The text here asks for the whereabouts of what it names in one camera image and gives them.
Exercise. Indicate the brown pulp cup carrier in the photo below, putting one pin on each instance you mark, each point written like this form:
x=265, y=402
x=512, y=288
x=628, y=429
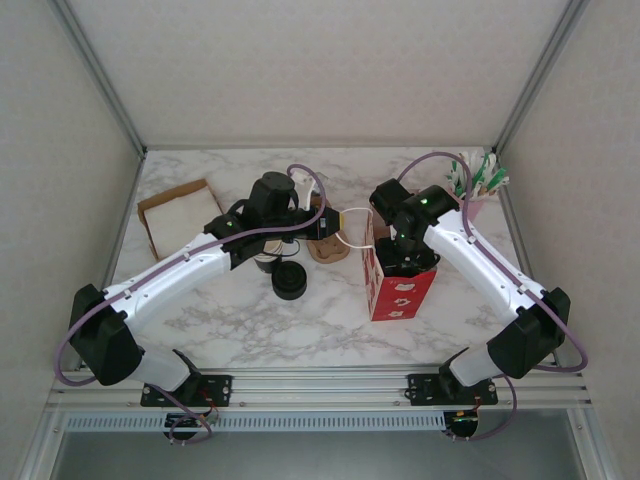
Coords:
x=330, y=252

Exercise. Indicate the red printed paper gift bag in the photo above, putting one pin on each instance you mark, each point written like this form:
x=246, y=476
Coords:
x=400, y=300

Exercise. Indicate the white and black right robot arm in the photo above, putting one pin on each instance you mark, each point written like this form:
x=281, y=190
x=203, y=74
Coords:
x=480, y=260

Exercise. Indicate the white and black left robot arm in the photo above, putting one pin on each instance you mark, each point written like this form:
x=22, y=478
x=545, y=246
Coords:
x=170, y=280

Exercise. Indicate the black lidded coffee cup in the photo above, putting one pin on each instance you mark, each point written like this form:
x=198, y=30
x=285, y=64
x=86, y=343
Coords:
x=289, y=280

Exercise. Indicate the stack of paper cups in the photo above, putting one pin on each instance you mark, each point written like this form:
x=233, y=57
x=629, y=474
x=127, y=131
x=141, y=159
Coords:
x=267, y=260

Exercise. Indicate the pink stirrer holder cup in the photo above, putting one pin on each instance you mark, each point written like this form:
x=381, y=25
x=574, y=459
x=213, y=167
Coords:
x=475, y=207

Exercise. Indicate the green white wrapped stirrers bundle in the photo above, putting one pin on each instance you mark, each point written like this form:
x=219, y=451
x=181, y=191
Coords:
x=480, y=172

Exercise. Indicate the white napkin stack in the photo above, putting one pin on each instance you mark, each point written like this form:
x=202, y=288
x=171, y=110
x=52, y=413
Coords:
x=180, y=220

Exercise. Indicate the brown cardboard napkin tray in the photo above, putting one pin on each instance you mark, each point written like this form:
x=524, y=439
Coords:
x=170, y=192

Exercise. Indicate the aluminium table side rail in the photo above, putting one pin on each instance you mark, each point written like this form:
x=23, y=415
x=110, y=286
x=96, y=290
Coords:
x=120, y=225

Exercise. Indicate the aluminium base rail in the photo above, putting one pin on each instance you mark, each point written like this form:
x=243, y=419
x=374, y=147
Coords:
x=320, y=387

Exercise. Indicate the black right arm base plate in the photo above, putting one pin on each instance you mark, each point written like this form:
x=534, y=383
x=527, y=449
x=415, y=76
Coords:
x=420, y=390

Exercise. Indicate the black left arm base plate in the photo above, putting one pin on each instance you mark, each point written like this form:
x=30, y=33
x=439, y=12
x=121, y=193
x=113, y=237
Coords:
x=220, y=390

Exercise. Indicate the aluminium frame post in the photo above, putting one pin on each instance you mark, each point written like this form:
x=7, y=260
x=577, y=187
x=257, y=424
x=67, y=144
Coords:
x=540, y=70
x=100, y=75

